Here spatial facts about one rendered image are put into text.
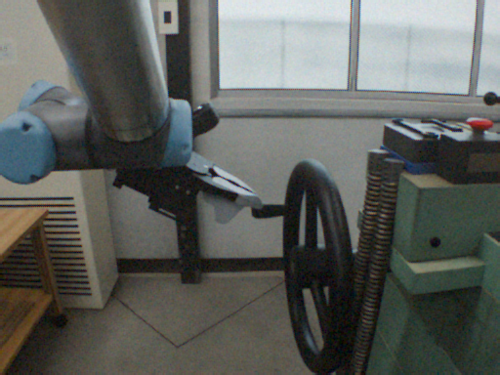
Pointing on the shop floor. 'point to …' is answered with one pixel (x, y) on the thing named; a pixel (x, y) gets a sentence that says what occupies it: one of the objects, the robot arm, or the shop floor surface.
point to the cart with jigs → (22, 314)
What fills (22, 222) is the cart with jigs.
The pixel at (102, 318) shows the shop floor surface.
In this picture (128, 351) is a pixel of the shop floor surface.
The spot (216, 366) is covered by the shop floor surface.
